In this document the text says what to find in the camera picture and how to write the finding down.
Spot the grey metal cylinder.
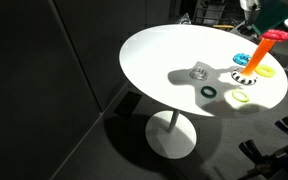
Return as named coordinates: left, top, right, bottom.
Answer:
left=239, top=0, right=262, bottom=22

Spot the thin yellow-green ring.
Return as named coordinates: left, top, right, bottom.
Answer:
left=231, top=89, right=251, bottom=104

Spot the small white triangular object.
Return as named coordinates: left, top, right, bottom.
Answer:
left=178, top=12, right=192, bottom=26

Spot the metal frame rack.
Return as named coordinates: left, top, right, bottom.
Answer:
left=192, top=0, right=238, bottom=27

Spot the black clamp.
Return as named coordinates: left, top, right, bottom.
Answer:
left=238, top=139, right=267, bottom=165

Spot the blue dotted toy ring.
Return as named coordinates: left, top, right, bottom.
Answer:
left=232, top=53, right=252, bottom=66

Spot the yellow-handled tool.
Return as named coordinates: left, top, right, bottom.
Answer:
left=213, top=24, right=236, bottom=30

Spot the yellow toy ring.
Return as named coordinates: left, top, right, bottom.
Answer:
left=254, top=64, right=276, bottom=78

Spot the white table pedestal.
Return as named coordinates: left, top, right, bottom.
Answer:
left=145, top=109, right=198, bottom=160

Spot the dark green toy ring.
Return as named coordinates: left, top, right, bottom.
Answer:
left=200, top=85, right=217, bottom=100

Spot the red toy ring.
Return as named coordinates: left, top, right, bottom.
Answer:
left=261, top=28, right=288, bottom=43

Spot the dark robot gripper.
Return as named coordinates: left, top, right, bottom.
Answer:
left=251, top=0, right=288, bottom=36

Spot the transparent toy ring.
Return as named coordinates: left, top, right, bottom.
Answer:
left=189, top=66, right=209, bottom=82

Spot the black floor mat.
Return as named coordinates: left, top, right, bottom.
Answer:
left=113, top=91, right=144, bottom=118

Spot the orange peg ring holder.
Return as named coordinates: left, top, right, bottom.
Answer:
left=231, top=37, right=276, bottom=86

